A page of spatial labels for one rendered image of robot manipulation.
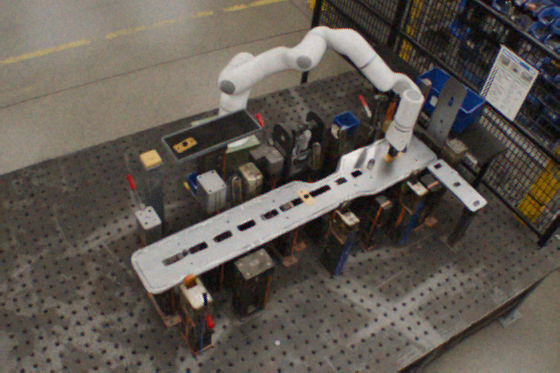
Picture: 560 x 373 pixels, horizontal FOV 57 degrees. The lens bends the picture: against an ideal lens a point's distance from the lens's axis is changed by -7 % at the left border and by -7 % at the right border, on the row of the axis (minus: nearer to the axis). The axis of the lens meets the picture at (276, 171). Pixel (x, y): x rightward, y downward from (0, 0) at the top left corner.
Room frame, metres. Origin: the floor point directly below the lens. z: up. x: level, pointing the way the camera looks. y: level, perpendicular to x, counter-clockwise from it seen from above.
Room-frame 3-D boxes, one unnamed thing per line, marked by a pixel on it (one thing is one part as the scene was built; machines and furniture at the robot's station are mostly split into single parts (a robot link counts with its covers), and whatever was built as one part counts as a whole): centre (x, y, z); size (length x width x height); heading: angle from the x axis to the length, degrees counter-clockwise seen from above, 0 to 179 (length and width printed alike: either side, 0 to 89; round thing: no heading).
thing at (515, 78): (1.99, -0.96, 1.30); 0.23 x 0.02 x 0.31; 41
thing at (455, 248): (1.52, -0.85, 0.84); 0.11 x 0.06 x 0.29; 41
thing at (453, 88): (1.87, -0.69, 1.17); 0.12 x 0.01 x 0.34; 41
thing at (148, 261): (1.38, -0.12, 1.00); 1.38 x 0.22 x 0.02; 131
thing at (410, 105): (1.71, -0.48, 1.28); 0.09 x 0.08 x 0.13; 165
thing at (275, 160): (1.52, 0.02, 0.89); 0.13 x 0.11 x 0.38; 41
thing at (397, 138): (1.70, -0.48, 1.14); 0.10 x 0.07 x 0.11; 41
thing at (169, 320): (0.98, 0.34, 0.84); 0.18 x 0.06 x 0.29; 41
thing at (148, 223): (1.13, 0.42, 0.88); 0.11 x 0.10 x 0.36; 41
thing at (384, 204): (1.45, -0.45, 0.84); 0.11 x 0.08 x 0.29; 41
